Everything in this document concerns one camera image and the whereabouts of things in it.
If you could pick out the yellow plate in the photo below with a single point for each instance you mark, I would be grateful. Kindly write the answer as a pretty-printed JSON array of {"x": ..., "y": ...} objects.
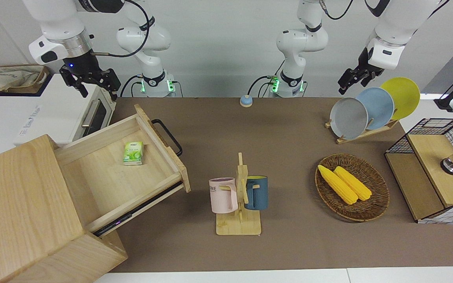
[{"x": 405, "y": 94}]

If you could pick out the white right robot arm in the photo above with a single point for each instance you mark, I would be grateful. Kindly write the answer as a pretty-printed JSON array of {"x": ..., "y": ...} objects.
[{"x": 53, "y": 19}]

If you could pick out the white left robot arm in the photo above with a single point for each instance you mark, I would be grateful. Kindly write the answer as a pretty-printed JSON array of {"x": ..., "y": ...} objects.
[{"x": 301, "y": 39}]

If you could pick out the brown table mat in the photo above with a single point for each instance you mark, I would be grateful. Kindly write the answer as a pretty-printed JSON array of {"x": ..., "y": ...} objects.
[{"x": 289, "y": 137}]

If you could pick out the pink mug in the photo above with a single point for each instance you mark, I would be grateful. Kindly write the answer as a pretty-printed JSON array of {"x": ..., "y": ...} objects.
[{"x": 222, "y": 196}]

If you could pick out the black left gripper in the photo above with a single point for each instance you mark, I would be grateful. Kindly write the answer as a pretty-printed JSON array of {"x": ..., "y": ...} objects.
[{"x": 366, "y": 67}]

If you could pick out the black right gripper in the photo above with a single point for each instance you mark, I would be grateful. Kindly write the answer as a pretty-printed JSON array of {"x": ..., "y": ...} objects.
[{"x": 83, "y": 67}]

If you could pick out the dark blue mug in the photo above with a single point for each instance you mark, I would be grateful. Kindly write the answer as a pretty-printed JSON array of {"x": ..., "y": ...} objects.
[{"x": 258, "y": 194}]

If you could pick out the wooden mug tree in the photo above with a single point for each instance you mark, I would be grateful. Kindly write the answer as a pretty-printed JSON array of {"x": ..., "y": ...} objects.
[{"x": 238, "y": 226}]

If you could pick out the grey plate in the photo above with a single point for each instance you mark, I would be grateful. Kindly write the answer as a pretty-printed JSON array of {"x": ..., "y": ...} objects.
[{"x": 346, "y": 118}]

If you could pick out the brown wicker basket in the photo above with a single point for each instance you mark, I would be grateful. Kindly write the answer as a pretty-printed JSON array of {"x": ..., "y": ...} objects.
[{"x": 372, "y": 208}]

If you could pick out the blue call bell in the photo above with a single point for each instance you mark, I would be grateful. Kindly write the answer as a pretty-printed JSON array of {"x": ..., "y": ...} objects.
[{"x": 246, "y": 101}]

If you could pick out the wooden plate rack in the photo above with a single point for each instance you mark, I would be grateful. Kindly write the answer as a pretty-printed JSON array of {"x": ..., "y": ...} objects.
[{"x": 352, "y": 137}]

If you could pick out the beige canvas bag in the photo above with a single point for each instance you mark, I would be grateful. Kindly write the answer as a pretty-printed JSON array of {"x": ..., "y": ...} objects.
[{"x": 10, "y": 76}]

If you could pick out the green tissue pack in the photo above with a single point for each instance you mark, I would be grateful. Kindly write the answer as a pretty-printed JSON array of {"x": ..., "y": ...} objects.
[{"x": 133, "y": 153}]

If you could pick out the white toaster oven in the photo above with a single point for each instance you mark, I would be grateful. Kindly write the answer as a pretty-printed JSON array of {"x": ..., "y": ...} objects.
[{"x": 61, "y": 110}]

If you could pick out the brown box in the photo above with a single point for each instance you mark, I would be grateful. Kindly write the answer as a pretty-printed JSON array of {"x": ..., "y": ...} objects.
[{"x": 46, "y": 76}]

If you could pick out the light blue plate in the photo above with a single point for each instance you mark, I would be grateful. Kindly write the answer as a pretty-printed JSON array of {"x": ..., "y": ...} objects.
[{"x": 380, "y": 106}]

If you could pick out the light wooden cabinet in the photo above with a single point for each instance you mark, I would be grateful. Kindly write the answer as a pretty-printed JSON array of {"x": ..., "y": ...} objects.
[{"x": 14, "y": 196}]

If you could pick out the yellow corn cob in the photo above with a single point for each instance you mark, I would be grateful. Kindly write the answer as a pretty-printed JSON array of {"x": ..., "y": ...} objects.
[
  {"x": 336, "y": 184},
  {"x": 355, "y": 184}
]

